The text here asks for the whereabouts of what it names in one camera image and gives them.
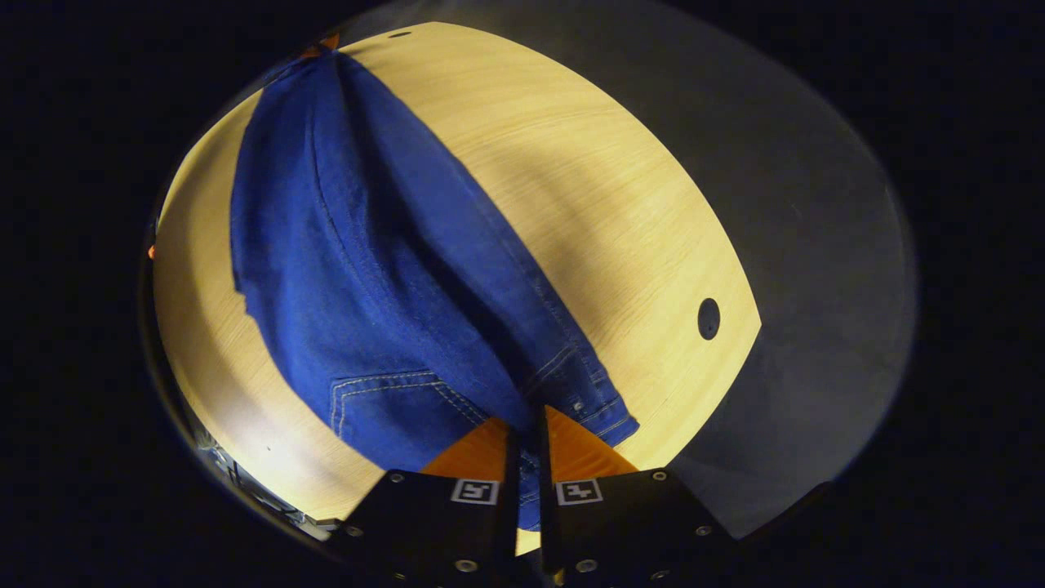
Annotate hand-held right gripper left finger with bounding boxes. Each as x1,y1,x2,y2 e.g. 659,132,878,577
327,416,521,588

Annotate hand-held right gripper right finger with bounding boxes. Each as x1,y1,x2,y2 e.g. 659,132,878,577
537,404,740,588

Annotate blue jeans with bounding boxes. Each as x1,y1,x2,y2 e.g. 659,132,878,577
230,49,640,532

